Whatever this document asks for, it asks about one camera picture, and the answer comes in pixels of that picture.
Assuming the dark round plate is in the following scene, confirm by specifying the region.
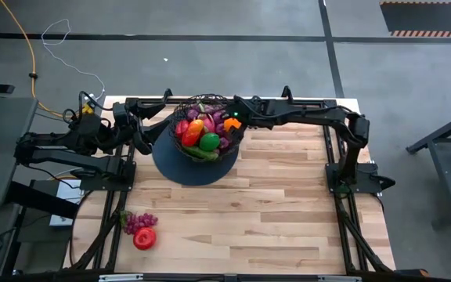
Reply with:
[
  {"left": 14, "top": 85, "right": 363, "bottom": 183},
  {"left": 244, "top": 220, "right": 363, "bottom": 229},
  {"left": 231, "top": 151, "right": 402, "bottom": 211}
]
[{"left": 151, "top": 113, "right": 240, "bottom": 187}]

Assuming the black aluminium table frame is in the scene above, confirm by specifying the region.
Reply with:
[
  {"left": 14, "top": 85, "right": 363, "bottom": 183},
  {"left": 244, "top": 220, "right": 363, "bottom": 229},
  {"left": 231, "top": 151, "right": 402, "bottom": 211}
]
[{"left": 63, "top": 85, "right": 397, "bottom": 282}]

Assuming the thin white cable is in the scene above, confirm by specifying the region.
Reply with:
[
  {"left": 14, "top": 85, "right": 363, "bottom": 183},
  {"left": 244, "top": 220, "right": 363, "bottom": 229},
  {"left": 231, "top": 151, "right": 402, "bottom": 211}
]
[{"left": 40, "top": 18, "right": 106, "bottom": 101}]

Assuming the white power box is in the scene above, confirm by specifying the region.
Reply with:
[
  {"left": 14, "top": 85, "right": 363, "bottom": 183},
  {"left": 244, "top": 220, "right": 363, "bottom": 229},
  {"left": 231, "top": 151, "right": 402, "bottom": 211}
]
[{"left": 49, "top": 179, "right": 85, "bottom": 227}]

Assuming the dark woven wire basket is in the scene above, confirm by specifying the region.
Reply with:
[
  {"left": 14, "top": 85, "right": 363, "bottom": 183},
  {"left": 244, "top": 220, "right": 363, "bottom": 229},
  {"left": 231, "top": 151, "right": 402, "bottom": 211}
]
[{"left": 168, "top": 93, "right": 246, "bottom": 163}]

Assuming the purple grape bunch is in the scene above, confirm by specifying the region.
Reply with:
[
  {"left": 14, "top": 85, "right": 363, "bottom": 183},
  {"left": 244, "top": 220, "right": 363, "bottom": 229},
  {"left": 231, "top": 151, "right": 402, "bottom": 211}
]
[
  {"left": 186, "top": 103, "right": 233, "bottom": 150},
  {"left": 119, "top": 210, "right": 159, "bottom": 236}
]

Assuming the orange fruit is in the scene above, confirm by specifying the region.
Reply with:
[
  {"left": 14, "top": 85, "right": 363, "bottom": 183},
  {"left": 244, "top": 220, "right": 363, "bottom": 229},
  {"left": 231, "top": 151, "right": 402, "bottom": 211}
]
[{"left": 223, "top": 117, "right": 243, "bottom": 133}]

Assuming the pink dragon fruit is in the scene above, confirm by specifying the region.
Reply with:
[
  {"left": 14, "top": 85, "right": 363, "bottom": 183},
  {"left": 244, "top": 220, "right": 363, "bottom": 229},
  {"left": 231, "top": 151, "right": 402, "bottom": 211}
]
[{"left": 201, "top": 113, "right": 217, "bottom": 134}]

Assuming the silver metal bracket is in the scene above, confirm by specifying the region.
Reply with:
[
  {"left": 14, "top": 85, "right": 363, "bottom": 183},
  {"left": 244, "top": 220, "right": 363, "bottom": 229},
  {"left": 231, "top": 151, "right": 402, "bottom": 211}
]
[{"left": 98, "top": 273, "right": 145, "bottom": 282}]

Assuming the black side table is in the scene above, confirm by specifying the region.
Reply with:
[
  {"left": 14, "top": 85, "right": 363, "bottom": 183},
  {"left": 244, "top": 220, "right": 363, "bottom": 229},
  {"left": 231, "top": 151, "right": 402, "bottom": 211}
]
[{"left": 405, "top": 104, "right": 451, "bottom": 230}]

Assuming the green cucumber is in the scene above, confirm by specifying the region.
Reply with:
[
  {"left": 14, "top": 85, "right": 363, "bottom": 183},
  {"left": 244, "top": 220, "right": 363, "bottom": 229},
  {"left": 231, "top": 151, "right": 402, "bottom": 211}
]
[{"left": 182, "top": 145, "right": 219, "bottom": 162}]

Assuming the black hazard striped mat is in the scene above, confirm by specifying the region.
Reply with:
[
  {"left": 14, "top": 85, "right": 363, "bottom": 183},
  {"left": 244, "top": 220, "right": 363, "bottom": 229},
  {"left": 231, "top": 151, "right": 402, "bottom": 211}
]
[{"left": 379, "top": 1, "right": 451, "bottom": 38}]

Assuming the red orange mango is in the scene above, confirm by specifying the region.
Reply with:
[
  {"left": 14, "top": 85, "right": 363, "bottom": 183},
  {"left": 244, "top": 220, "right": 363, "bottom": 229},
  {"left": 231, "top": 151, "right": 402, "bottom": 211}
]
[{"left": 181, "top": 119, "right": 205, "bottom": 148}]

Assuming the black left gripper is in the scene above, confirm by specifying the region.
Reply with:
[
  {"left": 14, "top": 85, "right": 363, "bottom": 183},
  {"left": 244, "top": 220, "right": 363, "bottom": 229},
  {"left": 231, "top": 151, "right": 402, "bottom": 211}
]
[{"left": 112, "top": 98, "right": 171, "bottom": 154}]

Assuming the green lime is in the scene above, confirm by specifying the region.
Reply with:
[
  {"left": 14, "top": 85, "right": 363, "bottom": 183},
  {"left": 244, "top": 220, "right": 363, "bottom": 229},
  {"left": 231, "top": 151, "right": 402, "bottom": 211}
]
[{"left": 198, "top": 132, "right": 222, "bottom": 153}]

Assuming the yellow cable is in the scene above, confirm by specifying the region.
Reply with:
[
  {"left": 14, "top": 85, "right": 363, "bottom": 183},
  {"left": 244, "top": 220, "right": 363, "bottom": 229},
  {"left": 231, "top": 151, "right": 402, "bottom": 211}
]
[{"left": 0, "top": 0, "right": 93, "bottom": 118}]

